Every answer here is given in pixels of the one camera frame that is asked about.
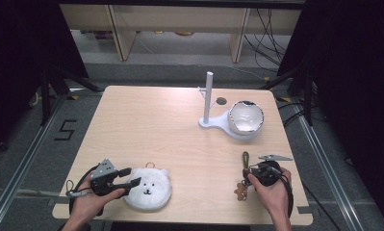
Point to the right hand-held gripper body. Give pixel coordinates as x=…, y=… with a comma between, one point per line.
x=266, y=173

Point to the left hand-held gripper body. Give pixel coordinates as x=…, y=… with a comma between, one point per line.
x=103, y=181

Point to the white bear plush pouch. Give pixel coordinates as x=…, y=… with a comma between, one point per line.
x=149, y=192

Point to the white stand with post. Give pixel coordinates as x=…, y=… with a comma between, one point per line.
x=208, y=96

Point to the person's right hand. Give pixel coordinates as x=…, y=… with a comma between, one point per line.
x=276, y=195

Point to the person's left hand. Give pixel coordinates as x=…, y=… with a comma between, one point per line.
x=88, y=205

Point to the black metal stand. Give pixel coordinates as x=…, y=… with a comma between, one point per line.
x=51, y=93
x=303, y=93

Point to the light wooden desk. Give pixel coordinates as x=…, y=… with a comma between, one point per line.
x=180, y=19

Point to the aluminium floor rail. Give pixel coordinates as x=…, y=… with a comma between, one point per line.
x=22, y=163
x=327, y=163

